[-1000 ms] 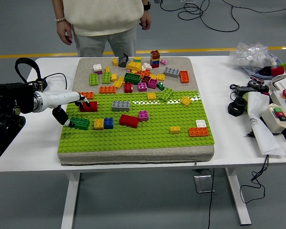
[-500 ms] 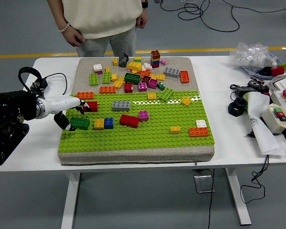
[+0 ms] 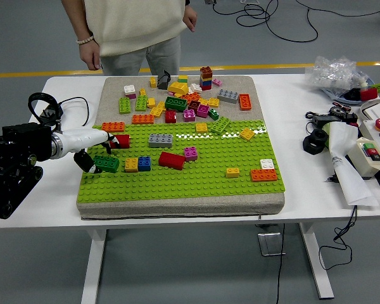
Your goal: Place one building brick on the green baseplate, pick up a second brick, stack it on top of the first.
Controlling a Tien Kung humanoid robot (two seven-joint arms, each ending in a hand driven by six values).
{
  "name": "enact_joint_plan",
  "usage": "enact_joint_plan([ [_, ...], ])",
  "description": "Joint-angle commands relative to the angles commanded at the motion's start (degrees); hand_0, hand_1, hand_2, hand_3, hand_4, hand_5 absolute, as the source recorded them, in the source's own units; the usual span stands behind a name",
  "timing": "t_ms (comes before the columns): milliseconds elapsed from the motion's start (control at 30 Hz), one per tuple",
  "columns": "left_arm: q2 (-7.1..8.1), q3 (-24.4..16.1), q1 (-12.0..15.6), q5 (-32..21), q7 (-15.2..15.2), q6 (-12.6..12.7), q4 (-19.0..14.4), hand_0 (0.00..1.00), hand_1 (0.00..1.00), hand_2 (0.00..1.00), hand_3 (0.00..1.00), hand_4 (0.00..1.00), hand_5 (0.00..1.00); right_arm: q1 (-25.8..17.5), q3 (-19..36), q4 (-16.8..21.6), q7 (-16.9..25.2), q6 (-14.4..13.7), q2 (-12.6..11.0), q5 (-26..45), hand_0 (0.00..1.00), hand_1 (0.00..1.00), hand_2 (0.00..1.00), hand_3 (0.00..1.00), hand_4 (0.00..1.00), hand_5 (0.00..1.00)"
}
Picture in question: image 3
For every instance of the person's left hand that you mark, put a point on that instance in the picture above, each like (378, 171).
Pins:
(190, 17)

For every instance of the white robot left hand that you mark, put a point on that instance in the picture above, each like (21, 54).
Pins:
(82, 139)

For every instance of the person's right hand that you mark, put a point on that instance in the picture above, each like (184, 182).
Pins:
(90, 55)

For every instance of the dark green two-by-four brick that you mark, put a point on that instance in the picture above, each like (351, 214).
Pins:
(109, 164)
(176, 104)

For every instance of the yellow two-by-two brick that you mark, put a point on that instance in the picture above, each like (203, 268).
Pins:
(247, 134)
(132, 164)
(232, 173)
(201, 127)
(213, 102)

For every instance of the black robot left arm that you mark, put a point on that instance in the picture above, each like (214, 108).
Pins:
(19, 149)

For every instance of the person's right forearm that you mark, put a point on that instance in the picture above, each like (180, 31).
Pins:
(76, 19)

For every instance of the orange two-by-four brick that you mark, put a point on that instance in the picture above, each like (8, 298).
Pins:
(245, 102)
(264, 175)
(113, 127)
(142, 119)

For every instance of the red two-by-four brick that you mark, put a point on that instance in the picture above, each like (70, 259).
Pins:
(124, 141)
(172, 160)

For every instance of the white two-by-two brick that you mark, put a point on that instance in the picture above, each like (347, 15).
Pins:
(267, 163)
(129, 89)

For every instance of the lime green two-by-four brick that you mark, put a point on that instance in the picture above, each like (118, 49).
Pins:
(221, 125)
(141, 103)
(124, 105)

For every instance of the brown two-by-two brick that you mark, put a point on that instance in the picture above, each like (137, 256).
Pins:
(206, 73)

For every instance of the lime and yellow brick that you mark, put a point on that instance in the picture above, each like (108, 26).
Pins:
(183, 78)

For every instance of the small yellow brick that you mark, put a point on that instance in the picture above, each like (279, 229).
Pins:
(153, 82)
(203, 101)
(142, 92)
(151, 103)

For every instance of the blue two-by-two brick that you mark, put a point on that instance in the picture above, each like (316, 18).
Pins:
(144, 163)

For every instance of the blue stacked brick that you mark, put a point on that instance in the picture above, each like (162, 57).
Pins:
(206, 82)

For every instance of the pink flat brick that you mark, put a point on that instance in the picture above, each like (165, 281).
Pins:
(217, 82)

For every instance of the yellow curved brick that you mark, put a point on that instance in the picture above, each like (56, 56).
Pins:
(178, 87)

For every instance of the red stacked brick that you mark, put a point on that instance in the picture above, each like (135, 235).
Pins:
(206, 87)

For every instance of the grey two-by-four brick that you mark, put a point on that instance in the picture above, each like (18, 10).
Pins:
(160, 140)
(228, 96)

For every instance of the yellow two-by-four brick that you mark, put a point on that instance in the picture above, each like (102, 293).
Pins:
(157, 109)

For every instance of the dark brown brick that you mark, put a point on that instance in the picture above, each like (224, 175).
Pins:
(194, 105)

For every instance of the red two-by-two brick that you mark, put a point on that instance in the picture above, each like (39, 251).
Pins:
(170, 117)

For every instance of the magenta two-by-two brick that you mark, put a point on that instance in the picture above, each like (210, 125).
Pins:
(189, 116)
(203, 111)

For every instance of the small dark green brick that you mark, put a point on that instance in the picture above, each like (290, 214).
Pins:
(213, 114)

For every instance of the pink two-by-two brick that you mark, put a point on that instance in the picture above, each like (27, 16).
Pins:
(191, 154)

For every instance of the green studded baseplate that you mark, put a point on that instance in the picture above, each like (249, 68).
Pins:
(193, 180)

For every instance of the yellow flat two-by-two brick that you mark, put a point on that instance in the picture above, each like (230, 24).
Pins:
(232, 173)

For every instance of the black power brick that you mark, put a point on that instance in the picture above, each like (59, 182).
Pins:
(326, 119)

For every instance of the black power adapter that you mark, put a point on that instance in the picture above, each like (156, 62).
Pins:
(52, 114)

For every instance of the person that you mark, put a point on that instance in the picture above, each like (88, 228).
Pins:
(130, 25)

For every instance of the dark grey angled piece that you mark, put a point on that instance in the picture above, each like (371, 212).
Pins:
(163, 81)

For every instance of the grey-brown cushion mat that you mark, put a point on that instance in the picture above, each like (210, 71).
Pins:
(177, 208)

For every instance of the white table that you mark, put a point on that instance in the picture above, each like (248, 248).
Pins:
(288, 126)

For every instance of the clear crumpled plastic bag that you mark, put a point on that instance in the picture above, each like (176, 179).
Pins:
(332, 74)

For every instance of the blue bowl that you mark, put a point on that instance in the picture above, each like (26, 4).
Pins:
(335, 96)

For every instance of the black round part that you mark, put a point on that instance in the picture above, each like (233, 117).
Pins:
(336, 111)

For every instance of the large black nut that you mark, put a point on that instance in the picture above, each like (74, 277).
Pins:
(308, 147)

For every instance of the black plastic part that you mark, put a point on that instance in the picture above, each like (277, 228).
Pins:
(353, 95)

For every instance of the lime green sheet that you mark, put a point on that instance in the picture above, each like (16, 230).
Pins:
(326, 136)

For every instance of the small white part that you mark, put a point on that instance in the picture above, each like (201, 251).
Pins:
(363, 83)

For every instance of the small black module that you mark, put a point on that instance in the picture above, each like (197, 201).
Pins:
(350, 118)

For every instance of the silver metal foot plate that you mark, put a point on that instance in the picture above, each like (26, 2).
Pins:
(260, 244)

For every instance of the white flat device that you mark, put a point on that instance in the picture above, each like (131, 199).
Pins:
(378, 111)

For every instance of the white control box with buttons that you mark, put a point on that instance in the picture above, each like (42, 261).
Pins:
(372, 134)

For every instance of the small white button box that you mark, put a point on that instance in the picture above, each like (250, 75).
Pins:
(359, 158)

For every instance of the white paper bag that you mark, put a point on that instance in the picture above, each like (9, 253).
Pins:
(348, 177)

